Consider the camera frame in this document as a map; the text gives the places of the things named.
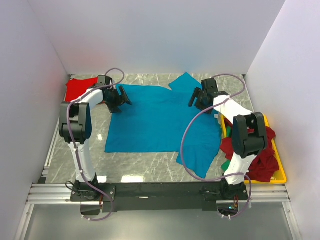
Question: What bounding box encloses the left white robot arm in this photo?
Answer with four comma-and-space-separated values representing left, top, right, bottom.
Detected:
58, 74, 132, 184

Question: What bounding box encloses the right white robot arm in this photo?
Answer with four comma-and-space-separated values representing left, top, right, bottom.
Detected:
188, 77, 268, 187

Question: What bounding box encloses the folded red t shirt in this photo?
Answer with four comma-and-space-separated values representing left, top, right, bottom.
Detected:
64, 77, 103, 108

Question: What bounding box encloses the green t shirt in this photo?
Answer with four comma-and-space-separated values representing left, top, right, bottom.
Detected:
221, 126, 232, 172

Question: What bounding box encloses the dark red t shirt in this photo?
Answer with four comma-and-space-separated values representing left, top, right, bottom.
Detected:
220, 118, 280, 183

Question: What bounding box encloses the black base beam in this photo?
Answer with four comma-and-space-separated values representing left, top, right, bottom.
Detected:
70, 182, 249, 216

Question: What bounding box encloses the aluminium frame rail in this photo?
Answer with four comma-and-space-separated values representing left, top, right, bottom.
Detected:
26, 184, 291, 205

